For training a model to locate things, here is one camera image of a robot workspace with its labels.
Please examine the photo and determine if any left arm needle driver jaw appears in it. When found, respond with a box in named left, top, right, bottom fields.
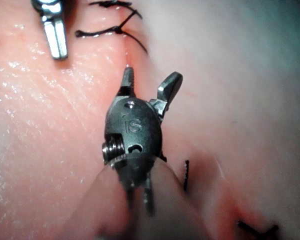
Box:
left=41, top=20, right=57, bottom=60
left=53, top=18, right=69, bottom=61

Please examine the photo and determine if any left arm needle driver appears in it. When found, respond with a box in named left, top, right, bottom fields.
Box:
left=30, top=0, right=65, bottom=23

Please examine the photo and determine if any right arm needle driver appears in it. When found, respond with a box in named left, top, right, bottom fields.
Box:
left=101, top=95, right=168, bottom=168

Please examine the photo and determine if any right arm needle driver jaw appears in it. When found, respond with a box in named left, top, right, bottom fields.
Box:
left=116, top=64, right=137, bottom=98
left=149, top=71, right=184, bottom=123

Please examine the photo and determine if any black stitching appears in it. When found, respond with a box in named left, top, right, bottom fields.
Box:
left=74, top=0, right=149, bottom=55
left=236, top=220, right=280, bottom=240

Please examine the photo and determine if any short black thread piece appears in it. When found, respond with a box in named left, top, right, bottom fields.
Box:
left=182, top=159, right=190, bottom=193

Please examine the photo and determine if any tissue pad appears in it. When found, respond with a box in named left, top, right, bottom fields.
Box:
left=0, top=0, right=300, bottom=240

